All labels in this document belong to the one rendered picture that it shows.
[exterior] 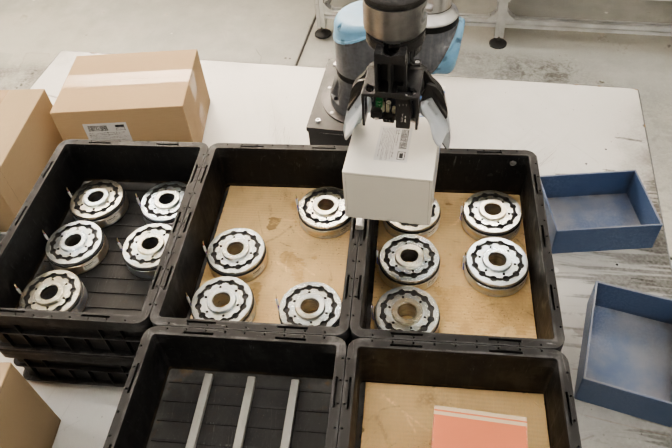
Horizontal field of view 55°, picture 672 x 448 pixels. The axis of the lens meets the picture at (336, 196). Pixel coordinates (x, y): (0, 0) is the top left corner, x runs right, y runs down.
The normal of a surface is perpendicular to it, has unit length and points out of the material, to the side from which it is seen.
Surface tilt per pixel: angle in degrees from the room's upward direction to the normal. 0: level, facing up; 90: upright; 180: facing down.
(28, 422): 90
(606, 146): 0
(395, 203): 90
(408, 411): 0
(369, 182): 90
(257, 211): 0
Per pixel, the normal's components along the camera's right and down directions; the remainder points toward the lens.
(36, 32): -0.07, -0.69
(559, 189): 0.03, 0.73
